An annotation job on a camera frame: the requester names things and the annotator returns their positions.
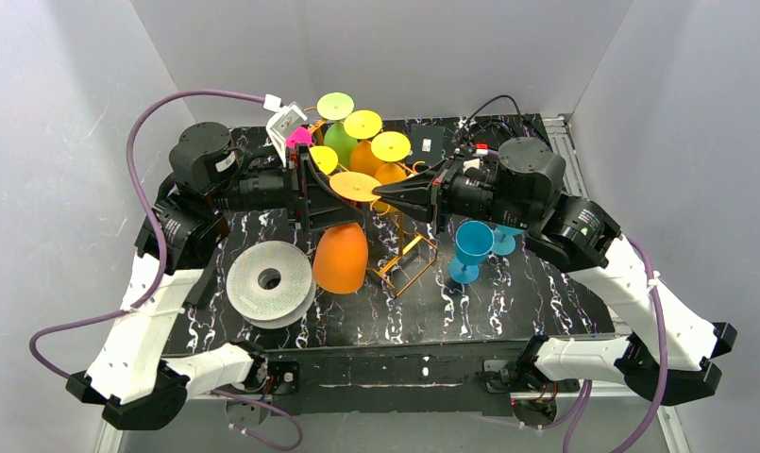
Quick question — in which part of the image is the blue wine glass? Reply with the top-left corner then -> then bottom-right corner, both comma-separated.
448,221 -> 495,285

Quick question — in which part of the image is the yellow-orange wine glass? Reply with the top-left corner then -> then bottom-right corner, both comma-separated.
371,131 -> 411,185
344,109 -> 383,176
310,145 -> 339,176

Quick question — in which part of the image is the teal wine glass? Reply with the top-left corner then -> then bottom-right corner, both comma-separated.
491,225 -> 523,256

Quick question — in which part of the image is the orange wine glass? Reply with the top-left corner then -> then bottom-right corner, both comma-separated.
312,171 -> 380,294

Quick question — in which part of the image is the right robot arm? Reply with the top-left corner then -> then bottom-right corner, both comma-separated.
375,138 -> 737,406

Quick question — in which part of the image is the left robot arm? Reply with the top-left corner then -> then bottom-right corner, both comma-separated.
66,122 -> 363,430

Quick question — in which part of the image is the magenta wine glass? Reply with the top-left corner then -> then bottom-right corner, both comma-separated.
285,126 -> 313,149

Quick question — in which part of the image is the yellow-orange wine glass back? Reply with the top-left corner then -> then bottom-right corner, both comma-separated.
344,109 -> 383,176

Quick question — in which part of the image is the green wine glass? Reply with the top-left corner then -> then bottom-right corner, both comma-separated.
316,92 -> 358,168

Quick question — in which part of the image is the black power adapter box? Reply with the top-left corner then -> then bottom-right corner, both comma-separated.
407,124 -> 446,172

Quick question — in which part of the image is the white perforated filament spool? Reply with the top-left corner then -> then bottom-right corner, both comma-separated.
226,241 -> 316,329

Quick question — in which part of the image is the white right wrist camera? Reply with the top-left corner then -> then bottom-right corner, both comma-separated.
454,143 -> 489,173

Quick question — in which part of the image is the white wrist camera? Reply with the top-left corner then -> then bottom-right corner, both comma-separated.
454,143 -> 489,173
263,94 -> 308,168

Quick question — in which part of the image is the gold wire glass rack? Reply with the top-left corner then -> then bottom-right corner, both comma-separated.
310,119 -> 438,296

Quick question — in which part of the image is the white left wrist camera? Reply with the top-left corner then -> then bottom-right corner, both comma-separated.
263,94 -> 308,168

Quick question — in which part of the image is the black cable bundle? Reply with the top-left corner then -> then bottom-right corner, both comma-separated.
454,94 -> 549,158

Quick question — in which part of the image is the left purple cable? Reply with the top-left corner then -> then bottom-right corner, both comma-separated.
28,89 -> 304,453

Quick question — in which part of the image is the purple cable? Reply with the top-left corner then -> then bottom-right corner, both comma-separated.
28,89 -> 304,453
561,234 -> 669,453

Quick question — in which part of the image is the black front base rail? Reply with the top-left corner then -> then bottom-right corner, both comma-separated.
228,340 -> 544,417

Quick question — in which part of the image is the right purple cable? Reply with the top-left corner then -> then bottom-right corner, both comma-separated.
561,234 -> 669,453

